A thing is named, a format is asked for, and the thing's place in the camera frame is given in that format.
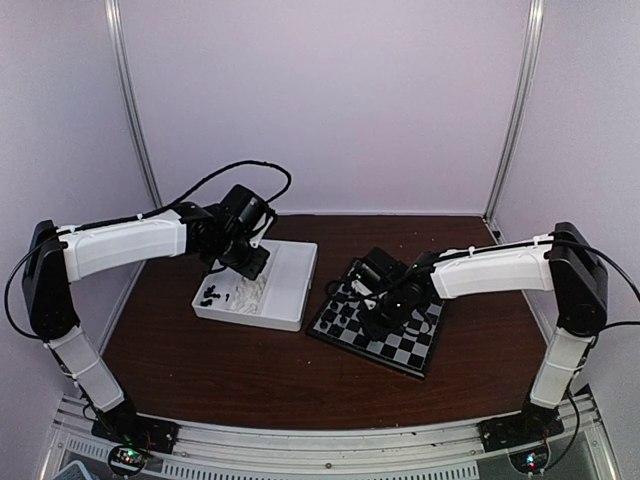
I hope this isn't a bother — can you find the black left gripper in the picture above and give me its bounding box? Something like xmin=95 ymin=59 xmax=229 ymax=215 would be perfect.
xmin=207 ymin=229 xmax=270 ymax=280

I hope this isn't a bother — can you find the black silver chessboard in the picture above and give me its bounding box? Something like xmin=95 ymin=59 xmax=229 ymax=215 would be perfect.
xmin=306 ymin=259 xmax=445 ymax=379

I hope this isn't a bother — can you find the white compartment tray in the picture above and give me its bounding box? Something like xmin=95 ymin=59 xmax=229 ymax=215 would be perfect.
xmin=191 ymin=240 xmax=318 ymax=332

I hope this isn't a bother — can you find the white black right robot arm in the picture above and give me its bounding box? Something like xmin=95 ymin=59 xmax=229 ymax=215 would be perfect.
xmin=351 ymin=222 xmax=608 ymax=442

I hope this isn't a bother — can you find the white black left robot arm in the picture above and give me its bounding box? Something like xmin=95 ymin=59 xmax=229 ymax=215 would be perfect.
xmin=16 ymin=185 xmax=277 ymax=444

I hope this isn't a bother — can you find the white chess piece pile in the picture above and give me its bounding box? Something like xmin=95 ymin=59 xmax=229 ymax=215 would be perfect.
xmin=228 ymin=277 xmax=267 ymax=315

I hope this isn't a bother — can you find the black chess piece pile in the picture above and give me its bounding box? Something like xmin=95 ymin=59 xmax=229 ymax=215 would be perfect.
xmin=199 ymin=284 xmax=231 ymax=307

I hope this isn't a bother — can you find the right round circuit board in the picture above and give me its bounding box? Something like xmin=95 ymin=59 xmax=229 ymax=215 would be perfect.
xmin=509 ymin=446 xmax=550 ymax=475

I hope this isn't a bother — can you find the round circuit board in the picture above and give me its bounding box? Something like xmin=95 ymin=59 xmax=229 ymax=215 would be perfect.
xmin=107 ymin=445 xmax=149 ymax=476
xmin=509 ymin=446 xmax=550 ymax=475

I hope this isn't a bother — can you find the left round circuit board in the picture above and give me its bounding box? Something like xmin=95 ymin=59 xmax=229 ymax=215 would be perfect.
xmin=107 ymin=445 xmax=149 ymax=476

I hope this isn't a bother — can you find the blue plastic basket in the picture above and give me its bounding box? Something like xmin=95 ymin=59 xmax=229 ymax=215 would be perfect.
xmin=53 ymin=461 xmax=98 ymax=480

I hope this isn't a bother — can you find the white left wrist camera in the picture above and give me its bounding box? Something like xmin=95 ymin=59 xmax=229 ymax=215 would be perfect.
xmin=249 ymin=212 xmax=277 ymax=249

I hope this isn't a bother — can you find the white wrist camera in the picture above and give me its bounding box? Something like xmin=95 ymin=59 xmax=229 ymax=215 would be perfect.
xmin=249 ymin=212 xmax=277 ymax=249
xmin=351 ymin=280 xmax=379 ymax=310

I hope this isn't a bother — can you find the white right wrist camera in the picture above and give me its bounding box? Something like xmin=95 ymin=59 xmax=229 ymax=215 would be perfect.
xmin=351 ymin=280 xmax=379 ymax=310

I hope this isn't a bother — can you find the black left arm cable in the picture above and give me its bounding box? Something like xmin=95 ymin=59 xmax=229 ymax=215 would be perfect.
xmin=139 ymin=159 xmax=293 ymax=221

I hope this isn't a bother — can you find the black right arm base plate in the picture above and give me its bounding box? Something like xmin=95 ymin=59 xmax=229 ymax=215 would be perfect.
xmin=478 ymin=413 xmax=564 ymax=453

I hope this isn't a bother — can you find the aluminium front rail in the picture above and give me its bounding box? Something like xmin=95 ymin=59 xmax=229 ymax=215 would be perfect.
xmin=35 ymin=393 xmax=622 ymax=479

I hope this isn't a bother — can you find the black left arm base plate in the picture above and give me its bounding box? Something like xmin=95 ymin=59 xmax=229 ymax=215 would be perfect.
xmin=91 ymin=416 xmax=180 ymax=454

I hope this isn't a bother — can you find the left aluminium frame post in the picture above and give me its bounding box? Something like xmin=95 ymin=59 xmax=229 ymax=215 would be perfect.
xmin=104 ymin=0 xmax=163 ymax=208

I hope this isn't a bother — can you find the aluminium frame post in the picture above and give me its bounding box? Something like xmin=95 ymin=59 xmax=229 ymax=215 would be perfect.
xmin=483 ymin=0 xmax=545 ymax=225
xmin=104 ymin=0 xmax=163 ymax=208

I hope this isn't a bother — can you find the right aluminium frame post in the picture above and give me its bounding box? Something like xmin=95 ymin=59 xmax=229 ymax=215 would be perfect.
xmin=483 ymin=0 xmax=545 ymax=225

